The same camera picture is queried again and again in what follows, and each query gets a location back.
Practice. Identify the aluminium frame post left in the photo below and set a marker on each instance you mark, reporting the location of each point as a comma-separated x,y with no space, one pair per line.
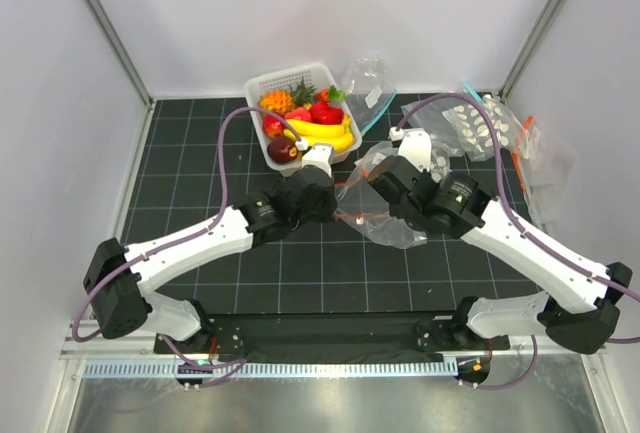
113,40

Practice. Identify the orange zipper bag at right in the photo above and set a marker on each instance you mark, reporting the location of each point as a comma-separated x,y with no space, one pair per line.
543,163

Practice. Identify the white dotted clear bag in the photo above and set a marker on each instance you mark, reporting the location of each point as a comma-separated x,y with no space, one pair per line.
440,165

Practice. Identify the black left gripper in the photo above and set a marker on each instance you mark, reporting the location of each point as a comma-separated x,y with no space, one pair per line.
327,213

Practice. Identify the blue zipper clear bag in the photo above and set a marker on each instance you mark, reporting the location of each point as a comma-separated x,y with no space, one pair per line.
370,89

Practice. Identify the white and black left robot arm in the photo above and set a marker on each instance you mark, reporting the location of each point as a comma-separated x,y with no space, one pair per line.
122,282

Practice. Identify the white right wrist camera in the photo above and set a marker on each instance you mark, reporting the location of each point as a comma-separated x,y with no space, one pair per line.
415,145

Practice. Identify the aluminium frame post right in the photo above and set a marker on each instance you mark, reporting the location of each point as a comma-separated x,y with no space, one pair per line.
541,27

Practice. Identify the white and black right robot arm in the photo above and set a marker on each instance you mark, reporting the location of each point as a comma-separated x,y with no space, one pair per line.
576,305

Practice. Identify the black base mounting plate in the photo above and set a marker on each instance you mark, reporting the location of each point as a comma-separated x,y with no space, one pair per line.
340,338

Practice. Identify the red bell pepper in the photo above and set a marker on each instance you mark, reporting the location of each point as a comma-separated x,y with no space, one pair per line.
325,114

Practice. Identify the red strawberry with leaves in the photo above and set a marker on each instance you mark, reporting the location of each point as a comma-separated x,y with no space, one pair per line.
330,94

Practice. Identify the orange zipper clear bag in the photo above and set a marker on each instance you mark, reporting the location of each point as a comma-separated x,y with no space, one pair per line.
363,209

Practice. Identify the slotted white cable duct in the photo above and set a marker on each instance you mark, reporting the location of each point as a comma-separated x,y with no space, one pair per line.
174,368

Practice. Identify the dark red plum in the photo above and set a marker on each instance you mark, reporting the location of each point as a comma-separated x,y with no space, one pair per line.
282,150

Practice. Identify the aluminium frame post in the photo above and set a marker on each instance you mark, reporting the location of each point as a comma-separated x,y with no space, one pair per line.
541,27
113,40

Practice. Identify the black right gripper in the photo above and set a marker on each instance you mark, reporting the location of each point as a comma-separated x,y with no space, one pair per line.
395,211

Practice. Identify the yellow banana bunch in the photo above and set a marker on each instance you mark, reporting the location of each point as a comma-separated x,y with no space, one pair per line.
341,136

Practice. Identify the orange toy pineapple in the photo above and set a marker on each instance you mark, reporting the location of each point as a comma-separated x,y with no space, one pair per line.
277,101

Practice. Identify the black cutting mat with grid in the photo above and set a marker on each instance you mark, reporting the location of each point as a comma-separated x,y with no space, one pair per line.
319,267

